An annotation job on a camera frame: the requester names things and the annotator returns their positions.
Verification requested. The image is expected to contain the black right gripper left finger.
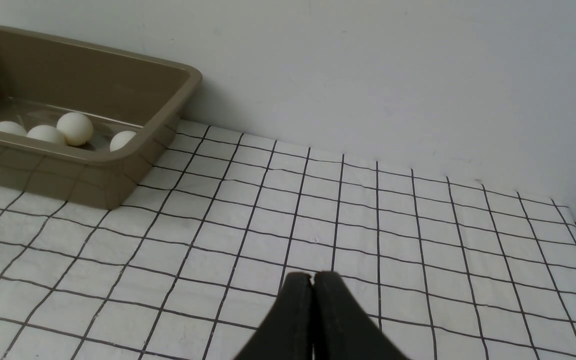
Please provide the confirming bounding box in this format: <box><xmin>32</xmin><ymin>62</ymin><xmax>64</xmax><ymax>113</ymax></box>
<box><xmin>235</xmin><ymin>272</ymin><xmax>313</xmax><ymax>360</ymax></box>

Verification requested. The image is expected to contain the white ball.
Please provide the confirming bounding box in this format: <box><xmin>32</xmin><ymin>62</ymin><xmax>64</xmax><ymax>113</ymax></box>
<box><xmin>109</xmin><ymin>130</ymin><xmax>137</xmax><ymax>152</ymax></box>
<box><xmin>55</xmin><ymin>112</ymin><xmax>94</xmax><ymax>147</ymax></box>
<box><xmin>0</xmin><ymin>121</ymin><xmax>28</xmax><ymax>137</ymax></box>
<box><xmin>26</xmin><ymin>124</ymin><xmax>67</xmax><ymax>146</ymax></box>

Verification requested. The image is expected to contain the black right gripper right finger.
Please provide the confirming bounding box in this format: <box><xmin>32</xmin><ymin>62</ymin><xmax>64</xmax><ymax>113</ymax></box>
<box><xmin>313</xmin><ymin>271</ymin><xmax>407</xmax><ymax>360</ymax></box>

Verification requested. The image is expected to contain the white grid tablecloth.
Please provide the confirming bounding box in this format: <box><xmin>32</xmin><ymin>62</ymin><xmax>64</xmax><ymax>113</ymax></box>
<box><xmin>0</xmin><ymin>121</ymin><xmax>576</xmax><ymax>360</ymax></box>

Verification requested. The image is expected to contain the olive plastic bin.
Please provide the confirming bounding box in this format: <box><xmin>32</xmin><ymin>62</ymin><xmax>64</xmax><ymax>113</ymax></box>
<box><xmin>0</xmin><ymin>26</ymin><xmax>202</xmax><ymax>210</ymax></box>

